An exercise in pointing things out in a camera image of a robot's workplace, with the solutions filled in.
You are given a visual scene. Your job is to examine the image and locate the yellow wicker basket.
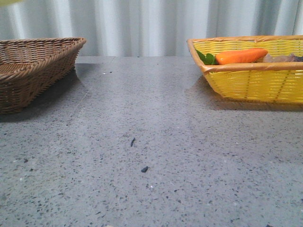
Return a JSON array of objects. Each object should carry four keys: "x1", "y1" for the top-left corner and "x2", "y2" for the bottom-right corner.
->
[{"x1": 187, "y1": 35, "x2": 303, "y2": 104}]

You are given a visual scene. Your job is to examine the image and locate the pale purple toy item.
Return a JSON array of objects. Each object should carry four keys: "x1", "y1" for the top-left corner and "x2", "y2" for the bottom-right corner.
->
[{"x1": 263, "y1": 53, "x2": 303, "y2": 63}]

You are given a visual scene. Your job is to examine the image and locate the yellow tape roll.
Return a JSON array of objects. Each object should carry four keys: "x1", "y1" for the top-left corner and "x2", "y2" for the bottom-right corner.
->
[{"x1": 0, "y1": 0, "x2": 22, "y2": 7}]

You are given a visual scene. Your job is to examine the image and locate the brown wicker basket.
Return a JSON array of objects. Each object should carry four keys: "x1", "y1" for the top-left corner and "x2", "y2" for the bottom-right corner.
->
[{"x1": 0, "y1": 37, "x2": 87, "y2": 114}]

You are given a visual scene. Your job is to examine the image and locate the orange toy carrot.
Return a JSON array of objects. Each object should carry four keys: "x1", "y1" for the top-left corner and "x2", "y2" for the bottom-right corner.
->
[{"x1": 196, "y1": 48, "x2": 268, "y2": 65}]

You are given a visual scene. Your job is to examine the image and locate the white pleated curtain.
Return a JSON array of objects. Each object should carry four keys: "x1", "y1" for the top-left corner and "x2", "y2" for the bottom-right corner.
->
[{"x1": 0, "y1": 0, "x2": 303, "y2": 57}]

